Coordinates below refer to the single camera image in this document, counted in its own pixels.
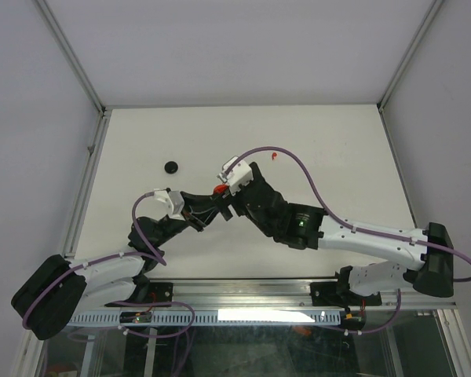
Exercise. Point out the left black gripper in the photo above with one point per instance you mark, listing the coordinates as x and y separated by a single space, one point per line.
198 202

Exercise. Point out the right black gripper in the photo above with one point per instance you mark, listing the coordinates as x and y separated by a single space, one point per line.
233 200

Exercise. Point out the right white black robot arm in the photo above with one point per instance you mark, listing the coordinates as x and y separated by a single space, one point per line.
409 257

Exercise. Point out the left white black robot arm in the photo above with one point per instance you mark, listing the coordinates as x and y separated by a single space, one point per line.
62 288

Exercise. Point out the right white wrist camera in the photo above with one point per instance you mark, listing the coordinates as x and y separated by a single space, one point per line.
238 177

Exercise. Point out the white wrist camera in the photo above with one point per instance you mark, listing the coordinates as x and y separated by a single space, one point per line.
173 202
238 177

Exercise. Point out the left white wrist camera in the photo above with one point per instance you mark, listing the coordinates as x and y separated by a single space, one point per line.
173 202

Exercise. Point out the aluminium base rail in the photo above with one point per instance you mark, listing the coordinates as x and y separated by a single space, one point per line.
281 294

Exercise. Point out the white slotted cable duct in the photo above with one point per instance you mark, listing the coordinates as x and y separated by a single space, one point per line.
218 317

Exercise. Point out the left aluminium frame post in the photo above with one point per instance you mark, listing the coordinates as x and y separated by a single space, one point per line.
52 23

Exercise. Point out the aluminium frame post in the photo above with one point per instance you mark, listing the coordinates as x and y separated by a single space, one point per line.
421 32
52 23

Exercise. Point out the right aluminium frame post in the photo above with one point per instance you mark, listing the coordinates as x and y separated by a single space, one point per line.
421 32

